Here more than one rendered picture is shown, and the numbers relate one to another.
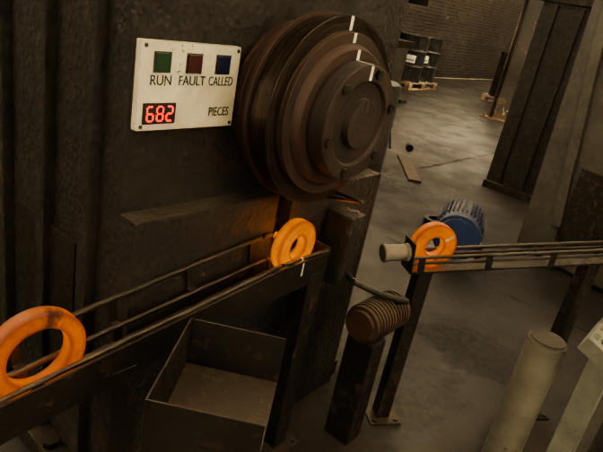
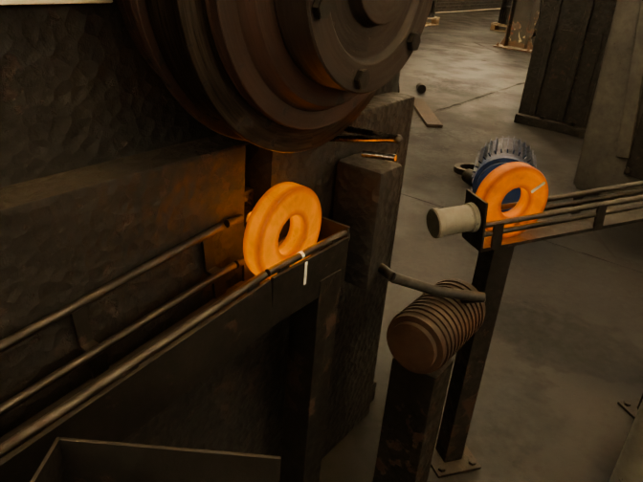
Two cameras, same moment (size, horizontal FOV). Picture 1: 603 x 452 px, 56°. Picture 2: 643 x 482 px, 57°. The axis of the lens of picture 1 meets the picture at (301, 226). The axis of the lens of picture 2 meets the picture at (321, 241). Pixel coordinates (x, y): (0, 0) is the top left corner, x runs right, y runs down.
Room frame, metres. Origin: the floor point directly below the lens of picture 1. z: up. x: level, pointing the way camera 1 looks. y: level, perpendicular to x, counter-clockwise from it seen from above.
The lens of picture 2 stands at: (0.60, -0.02, 1.13)
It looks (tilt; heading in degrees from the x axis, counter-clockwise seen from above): 26 degrees down; 358
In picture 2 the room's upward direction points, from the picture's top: 5 degrees clockwise
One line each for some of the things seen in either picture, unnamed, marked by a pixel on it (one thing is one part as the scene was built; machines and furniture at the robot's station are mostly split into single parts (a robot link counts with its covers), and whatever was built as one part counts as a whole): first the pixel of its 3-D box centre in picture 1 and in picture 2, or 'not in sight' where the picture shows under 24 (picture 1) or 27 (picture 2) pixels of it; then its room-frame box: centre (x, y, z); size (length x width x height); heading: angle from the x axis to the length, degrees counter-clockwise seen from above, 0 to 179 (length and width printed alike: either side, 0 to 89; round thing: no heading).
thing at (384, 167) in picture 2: (338, 245); (362, 220); (1.61, -0.13, 0.68); 0.11 x 0.08 x 0.24; 53
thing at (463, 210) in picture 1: (459, 227); (503, 173); (3.46, -1.01, 0.17); 0.57 x 0.31 x 0.34; 163
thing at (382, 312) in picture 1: (364, 366); (422, 401); (1.60, -0.30, 0.27); 0.22 x 0.13 x 0.53; 143
